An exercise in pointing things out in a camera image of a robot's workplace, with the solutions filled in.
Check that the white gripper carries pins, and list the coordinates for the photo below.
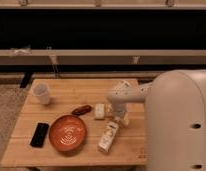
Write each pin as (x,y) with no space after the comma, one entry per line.
(120,114)

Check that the white bottle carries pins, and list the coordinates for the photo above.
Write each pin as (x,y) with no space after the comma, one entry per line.
(108,136)

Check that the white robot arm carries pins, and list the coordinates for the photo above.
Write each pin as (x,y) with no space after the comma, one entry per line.
(175,108)

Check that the small white box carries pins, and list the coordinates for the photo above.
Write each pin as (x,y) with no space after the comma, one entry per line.
(99,111)

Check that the brown sausage toy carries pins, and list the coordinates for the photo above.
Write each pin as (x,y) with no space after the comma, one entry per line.
(82,110)

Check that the orange bowl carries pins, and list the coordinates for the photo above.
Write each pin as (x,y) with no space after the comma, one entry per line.
(67,133)

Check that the wooden table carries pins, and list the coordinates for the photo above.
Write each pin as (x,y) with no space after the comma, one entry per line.
(128,147)

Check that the white plastic cup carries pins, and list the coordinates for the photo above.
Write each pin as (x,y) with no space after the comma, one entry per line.
(41,92)

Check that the black smartphone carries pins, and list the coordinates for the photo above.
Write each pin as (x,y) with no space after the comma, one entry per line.
(39,135)

